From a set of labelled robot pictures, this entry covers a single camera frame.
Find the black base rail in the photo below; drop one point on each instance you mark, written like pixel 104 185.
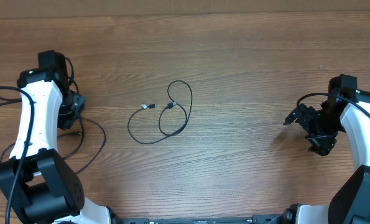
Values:
pixel 255 219

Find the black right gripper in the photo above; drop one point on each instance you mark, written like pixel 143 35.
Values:
pixel 311 125

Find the brown cardboard wall panel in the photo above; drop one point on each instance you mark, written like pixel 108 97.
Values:
pixel 24 9

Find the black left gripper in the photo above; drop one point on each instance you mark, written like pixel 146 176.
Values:
pixel 74 112

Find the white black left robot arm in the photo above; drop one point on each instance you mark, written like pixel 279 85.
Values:
pixel 39 185

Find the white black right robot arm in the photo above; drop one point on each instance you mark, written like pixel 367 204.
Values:
pixel 346 109

